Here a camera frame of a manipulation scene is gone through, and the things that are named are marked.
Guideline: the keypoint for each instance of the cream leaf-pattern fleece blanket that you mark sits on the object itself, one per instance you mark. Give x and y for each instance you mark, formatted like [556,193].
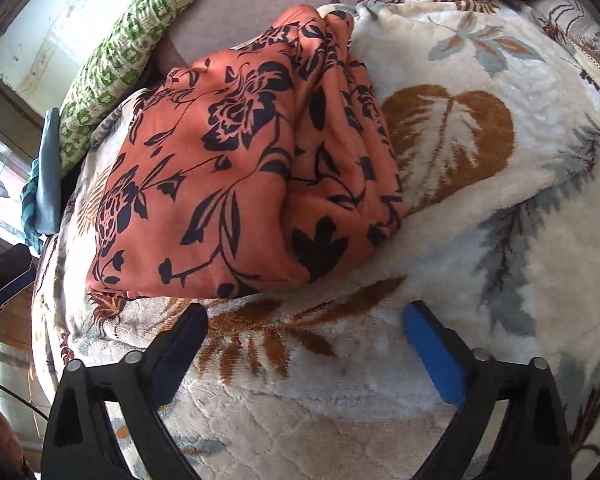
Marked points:
[494,116]

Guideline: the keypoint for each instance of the striped beige floral quilt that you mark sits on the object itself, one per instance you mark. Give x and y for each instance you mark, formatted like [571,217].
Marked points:
[569,24]

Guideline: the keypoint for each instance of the orange floral garment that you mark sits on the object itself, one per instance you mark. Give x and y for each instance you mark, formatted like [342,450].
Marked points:
[262,168]

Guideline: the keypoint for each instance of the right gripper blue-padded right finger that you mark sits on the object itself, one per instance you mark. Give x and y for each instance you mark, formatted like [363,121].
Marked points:
[533,440]

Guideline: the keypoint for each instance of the teal cloth at window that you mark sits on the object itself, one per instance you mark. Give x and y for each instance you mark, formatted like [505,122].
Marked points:
[32,237]

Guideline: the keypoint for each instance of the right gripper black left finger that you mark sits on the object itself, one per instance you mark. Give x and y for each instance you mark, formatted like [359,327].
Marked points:
[80,442]

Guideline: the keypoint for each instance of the green white patterned pillow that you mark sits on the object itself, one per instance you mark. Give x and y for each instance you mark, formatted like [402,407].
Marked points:
[110,71]

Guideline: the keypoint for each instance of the light blue folded cloth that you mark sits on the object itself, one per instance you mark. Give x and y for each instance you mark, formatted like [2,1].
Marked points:
[48,193]

